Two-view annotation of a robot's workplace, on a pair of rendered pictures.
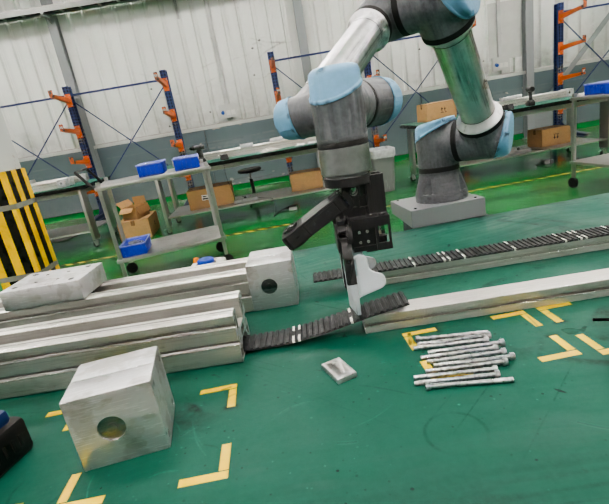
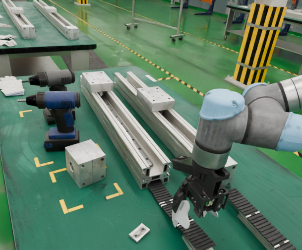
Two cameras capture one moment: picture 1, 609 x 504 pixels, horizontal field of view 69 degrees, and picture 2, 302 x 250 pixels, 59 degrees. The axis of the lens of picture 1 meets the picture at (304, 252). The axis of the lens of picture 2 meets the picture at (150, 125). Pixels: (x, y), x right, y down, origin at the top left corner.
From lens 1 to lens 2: 58 cm
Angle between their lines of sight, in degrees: 55
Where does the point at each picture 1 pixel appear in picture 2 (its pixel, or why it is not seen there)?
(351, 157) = (198, 154)
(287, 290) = not seen: hidden behind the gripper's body
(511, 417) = not seen: outside the picture
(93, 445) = (68, 166)
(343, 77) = (211, 108)
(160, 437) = (78, 182)
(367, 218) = (195, 191)
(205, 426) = (92, 194)
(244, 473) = (66, 218)
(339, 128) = (199, 134)
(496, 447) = not seen: outside the picture
